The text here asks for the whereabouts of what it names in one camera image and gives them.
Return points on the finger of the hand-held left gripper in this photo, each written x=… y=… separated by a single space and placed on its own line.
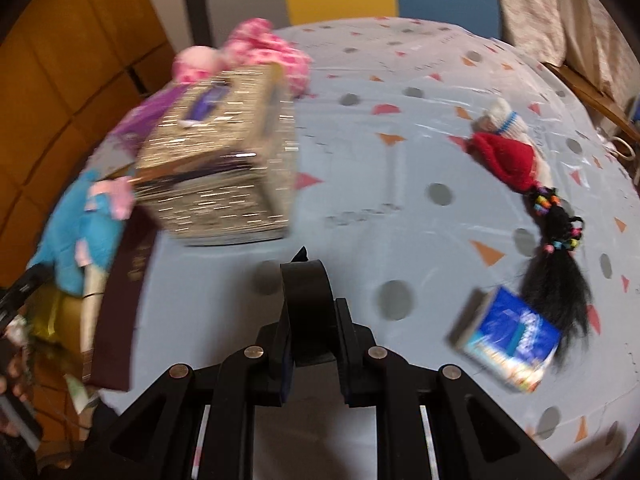
x=25 y=292

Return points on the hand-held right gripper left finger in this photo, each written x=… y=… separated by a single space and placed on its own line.
x=286 y=375

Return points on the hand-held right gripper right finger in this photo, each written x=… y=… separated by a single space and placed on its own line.
x=350 y=360

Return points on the small blue plush toy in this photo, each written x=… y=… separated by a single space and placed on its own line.
x=70 y=230

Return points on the dark red gold-lined box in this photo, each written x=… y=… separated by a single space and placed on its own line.
x=125 y=310

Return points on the pink face mask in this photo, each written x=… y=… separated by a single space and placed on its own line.
x=112 y=195

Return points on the blue and white tissue packet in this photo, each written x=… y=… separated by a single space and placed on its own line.
x=510 y=335

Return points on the black beaded hair wig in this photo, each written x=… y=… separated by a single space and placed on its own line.
x=555 y=280

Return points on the red knit sock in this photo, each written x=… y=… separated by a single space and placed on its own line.
x=505 y=160

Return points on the white knit hat blue stripes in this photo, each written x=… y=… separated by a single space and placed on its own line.
x=502 y=117

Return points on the light blue patterned tablecloth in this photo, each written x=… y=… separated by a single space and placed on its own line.
x=400 y=170

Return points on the silver ornate tissue box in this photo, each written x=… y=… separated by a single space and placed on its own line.
x=215 y=190

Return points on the purple cardboard box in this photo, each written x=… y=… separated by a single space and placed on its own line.
x=135 y=125

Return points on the wooden wardrobe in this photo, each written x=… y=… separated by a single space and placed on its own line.
x=75 y=60

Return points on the cream cloth piece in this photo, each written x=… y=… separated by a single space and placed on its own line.
x=542 y=172

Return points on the pink spotted plush toy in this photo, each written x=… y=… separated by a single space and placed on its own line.
x=272 y=47

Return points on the wooden side table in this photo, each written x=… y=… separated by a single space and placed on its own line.
x=600 y=100

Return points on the cream patterned curtain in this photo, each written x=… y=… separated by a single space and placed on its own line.
x=540 y=10

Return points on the black upright post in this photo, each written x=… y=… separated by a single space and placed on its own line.
x=197 y=10

